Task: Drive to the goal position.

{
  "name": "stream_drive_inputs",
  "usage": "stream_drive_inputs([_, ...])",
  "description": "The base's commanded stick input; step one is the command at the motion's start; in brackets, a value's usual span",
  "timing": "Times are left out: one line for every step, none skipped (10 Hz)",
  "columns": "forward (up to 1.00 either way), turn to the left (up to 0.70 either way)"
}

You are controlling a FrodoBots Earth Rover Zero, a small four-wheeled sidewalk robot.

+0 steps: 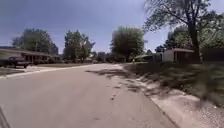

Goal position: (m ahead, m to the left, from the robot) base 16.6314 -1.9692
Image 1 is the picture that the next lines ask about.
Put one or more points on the round green tree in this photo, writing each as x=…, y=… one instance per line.
x=128, y=43

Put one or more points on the grey asphalt road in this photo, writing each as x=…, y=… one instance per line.
x=73, y=96

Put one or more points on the small pale shed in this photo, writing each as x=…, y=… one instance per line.
x=176, y=55

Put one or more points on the pale kerb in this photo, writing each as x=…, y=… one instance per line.
x=40, y=70

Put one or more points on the broad green tree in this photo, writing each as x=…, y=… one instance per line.
x=35, y=40

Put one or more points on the dry grass verge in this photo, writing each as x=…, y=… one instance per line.
x=193, y=76

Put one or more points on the long low house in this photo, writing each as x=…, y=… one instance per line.
x=26, y=55

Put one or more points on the tall thin-crowned tree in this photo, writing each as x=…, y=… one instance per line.
x=193, y=33

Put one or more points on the pale concrete gutter strip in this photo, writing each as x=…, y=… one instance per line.
x=186, y=110

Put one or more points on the dark vehicle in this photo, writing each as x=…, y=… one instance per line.
x=15, y=61

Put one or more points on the dry grass strip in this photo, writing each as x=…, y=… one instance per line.
x=6, y=71

